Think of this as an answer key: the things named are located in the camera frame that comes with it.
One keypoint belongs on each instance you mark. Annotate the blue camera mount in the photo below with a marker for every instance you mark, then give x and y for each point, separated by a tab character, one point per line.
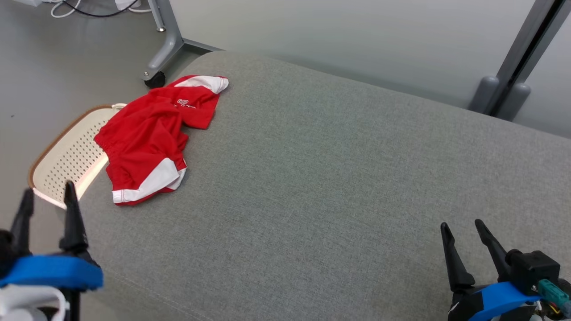
53	269
504	298

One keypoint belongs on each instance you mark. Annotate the blue left camera mount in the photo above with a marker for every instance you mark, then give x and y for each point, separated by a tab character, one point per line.
53	269

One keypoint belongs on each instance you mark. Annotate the white power strip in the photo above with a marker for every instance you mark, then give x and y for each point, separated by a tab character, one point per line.
31	2

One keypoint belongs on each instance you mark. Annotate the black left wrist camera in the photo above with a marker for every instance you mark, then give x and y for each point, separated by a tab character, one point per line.
5	249

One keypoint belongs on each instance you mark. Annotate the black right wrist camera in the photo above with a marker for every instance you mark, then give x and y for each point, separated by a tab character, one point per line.
533	269

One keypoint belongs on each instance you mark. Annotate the red white shorts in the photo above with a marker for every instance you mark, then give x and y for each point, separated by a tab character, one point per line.
142	138

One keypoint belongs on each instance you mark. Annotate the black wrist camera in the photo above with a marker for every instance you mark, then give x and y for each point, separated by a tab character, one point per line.
5	249
533	269

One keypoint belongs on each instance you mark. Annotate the cream perforated laundry basket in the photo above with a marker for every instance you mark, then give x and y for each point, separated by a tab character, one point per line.
67	160

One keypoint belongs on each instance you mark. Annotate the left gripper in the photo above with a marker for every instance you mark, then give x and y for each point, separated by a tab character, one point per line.
78	254

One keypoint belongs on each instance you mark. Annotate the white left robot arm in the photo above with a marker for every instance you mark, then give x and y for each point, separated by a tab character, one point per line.
26	303

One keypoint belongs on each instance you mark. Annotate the blue right camera mount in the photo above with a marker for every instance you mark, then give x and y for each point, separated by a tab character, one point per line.
504	298

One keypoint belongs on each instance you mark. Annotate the grey partition post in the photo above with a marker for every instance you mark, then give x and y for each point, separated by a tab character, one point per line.
522	58

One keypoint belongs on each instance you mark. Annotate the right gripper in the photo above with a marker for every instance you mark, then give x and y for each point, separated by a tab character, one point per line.
464	305

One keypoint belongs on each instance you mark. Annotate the grey metal stand leg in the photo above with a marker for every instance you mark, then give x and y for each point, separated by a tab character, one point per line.
171	40

